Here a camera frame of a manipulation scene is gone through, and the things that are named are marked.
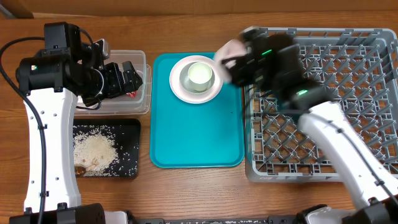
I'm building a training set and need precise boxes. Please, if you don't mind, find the red foil wrapper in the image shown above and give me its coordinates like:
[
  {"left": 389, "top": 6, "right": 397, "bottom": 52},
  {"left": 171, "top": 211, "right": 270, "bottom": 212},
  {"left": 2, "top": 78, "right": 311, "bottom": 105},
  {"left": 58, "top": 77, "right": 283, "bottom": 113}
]
[{"left": 127, "top": 91, "right": 136, "bottom": 98}]

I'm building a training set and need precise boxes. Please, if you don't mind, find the small pink-white bowl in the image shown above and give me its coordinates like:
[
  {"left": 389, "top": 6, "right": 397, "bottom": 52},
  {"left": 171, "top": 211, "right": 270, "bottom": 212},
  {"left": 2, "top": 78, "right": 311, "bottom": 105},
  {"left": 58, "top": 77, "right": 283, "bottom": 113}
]
[{"left": 213, "top": 39, "right": 247, "bottom": 83}]

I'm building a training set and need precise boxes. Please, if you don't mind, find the brown food scrap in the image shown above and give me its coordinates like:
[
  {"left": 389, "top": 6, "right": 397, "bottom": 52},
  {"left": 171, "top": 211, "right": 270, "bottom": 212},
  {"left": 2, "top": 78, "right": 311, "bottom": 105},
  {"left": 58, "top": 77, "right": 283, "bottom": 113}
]
[{"left": 75, "top": 166, "right": 86, "bottom": 177}]

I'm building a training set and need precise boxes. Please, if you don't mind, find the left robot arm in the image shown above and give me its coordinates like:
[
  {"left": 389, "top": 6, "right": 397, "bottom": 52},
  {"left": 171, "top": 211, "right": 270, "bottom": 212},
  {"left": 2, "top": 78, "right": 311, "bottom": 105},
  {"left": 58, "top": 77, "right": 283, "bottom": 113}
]
[{"left": 9, "top": 22, "right": 142, "bottom": 223}]

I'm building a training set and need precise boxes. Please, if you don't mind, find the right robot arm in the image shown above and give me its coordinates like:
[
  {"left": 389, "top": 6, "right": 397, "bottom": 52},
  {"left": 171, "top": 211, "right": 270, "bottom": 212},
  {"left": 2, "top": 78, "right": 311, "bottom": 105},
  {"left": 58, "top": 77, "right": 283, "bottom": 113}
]
[{"left": 221, "top": 27, "right": 397, "bottom": 223}]

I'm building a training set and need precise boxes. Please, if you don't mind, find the grey dishwasher rack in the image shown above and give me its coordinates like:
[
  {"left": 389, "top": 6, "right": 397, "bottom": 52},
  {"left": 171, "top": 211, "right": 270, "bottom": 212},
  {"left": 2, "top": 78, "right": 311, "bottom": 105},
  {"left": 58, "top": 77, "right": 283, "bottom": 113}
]
[{"left": 244, "top": 27, "right": 397, "bottom": 182}]

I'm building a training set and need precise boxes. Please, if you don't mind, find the clear plastic bin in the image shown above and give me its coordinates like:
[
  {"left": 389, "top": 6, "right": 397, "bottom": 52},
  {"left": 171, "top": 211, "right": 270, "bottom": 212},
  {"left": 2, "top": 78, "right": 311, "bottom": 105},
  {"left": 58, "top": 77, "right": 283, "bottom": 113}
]
[{"left": 75, "top": 50, "right": 152, "bottom": 116}]

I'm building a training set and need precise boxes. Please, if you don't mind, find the grey bowl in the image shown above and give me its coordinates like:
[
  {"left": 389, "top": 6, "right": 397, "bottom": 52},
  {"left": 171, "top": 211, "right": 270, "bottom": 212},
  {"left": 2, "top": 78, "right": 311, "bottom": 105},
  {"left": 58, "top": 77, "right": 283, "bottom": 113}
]
[{"left": 180, "top": 62, "right": 214, "bottom": 94}]

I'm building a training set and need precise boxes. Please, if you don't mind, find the black plastic tray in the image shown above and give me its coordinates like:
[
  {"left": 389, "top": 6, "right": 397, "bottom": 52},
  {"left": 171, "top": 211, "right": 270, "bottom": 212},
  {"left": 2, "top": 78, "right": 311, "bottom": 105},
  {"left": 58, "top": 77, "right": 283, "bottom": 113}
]
[{"left": 72, "top": 118, "right": 142, "bottom": 178}]

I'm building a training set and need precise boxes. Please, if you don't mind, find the large white plate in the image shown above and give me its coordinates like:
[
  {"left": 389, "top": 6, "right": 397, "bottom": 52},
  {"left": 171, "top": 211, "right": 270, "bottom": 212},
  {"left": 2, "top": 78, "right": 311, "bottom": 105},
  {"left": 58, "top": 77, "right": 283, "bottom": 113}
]
[{"left": 169, "top": 55, "right": 223, "bottom": 104}]

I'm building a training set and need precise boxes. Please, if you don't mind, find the pale green cup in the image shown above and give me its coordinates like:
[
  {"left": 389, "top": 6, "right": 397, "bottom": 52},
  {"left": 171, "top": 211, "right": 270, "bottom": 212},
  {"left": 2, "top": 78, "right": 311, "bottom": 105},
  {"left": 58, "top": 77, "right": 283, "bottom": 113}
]
[{"left": 188, "top": 62, "right": 213, "bottom": 91}]

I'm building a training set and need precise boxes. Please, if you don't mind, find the white rice pile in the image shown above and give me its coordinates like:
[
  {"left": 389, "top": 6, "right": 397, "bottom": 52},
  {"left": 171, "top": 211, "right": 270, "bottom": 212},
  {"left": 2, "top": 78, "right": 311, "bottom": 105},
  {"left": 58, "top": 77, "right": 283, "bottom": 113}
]
[{"left": 73, "top": 124, "right": 139, "bottom": 177}]

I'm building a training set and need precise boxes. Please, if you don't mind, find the teal serving tray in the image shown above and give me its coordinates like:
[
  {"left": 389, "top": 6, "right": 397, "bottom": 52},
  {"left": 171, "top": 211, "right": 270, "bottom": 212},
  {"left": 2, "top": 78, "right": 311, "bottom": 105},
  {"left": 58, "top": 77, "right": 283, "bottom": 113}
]
[{"left": 150, "top": 53, "right": 244, "bottom": 169}]

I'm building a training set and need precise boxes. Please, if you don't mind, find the cardboard wall panel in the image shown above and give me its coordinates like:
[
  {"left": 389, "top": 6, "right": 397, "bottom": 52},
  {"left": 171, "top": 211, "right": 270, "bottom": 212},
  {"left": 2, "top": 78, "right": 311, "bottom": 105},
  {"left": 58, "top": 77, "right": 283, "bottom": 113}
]
[{"left": 1, "top": 0, "right": 397, "bottom": 18}]

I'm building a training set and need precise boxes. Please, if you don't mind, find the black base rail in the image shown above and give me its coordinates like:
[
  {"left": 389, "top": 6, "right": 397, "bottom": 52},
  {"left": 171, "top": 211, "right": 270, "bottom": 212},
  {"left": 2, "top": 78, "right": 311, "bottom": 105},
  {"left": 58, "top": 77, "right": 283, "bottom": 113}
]
[{"left": 132, "top": 215, "right": 298, "bottom": 224}]

